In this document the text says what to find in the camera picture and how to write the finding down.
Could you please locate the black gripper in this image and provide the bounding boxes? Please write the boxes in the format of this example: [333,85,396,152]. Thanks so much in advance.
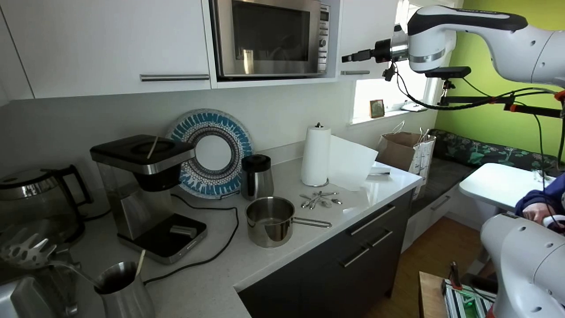
[343,39,409,64]

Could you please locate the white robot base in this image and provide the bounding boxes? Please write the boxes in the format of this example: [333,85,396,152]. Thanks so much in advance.
[481,214,565,318]

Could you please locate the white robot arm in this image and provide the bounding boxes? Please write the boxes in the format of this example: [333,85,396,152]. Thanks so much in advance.
[342,5,565,87]

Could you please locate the stainless built-in microwave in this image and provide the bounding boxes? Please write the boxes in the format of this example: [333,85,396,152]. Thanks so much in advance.
[209,0,331,80]

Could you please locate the person's hand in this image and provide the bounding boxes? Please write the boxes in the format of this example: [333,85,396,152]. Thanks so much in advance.
[523,203,555,225]

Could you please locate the brown paper bag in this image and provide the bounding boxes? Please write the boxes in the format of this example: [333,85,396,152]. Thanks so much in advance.
[379,133,437,179]

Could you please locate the white paper towel roll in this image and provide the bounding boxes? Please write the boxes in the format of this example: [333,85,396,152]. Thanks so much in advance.
[301,124,333,187]

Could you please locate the patterned bench cushion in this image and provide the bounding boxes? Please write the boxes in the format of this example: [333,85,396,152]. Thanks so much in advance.
[432,129,565,175]

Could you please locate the steel measuring spoons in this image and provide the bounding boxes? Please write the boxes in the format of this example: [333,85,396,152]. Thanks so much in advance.
[301,191,342,209]

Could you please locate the small white side table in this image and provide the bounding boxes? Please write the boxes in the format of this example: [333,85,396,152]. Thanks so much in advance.
[460,163,553,209]

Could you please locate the steel thermal carafe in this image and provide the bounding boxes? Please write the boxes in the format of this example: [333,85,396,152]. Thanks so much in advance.
[243,154,274,200]

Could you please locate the blue white decorative plate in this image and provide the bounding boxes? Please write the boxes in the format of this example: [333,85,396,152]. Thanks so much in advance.
[167,110,255,200]

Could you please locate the small steel saucepan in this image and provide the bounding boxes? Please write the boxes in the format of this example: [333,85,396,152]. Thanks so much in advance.
[246,196,331,247]

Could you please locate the dark lower kitchen cabinets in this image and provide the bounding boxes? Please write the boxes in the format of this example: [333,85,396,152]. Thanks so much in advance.
[239,194,410,318]

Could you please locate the black steel coffee maker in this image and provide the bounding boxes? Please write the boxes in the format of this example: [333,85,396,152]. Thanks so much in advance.
[91,134,207,263]

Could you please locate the white upper cabinet door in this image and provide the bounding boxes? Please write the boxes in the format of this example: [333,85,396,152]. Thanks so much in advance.
[0,0,211,99]

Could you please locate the steel utensil pitcher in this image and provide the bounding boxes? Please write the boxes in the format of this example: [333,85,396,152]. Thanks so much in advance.
[94,262,156,318]

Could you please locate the glass coffee pot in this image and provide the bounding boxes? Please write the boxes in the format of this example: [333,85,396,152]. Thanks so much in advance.
[0,164,93,242]

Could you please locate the black power cable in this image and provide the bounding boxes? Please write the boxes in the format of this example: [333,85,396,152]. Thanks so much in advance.
[142,193,243,286]

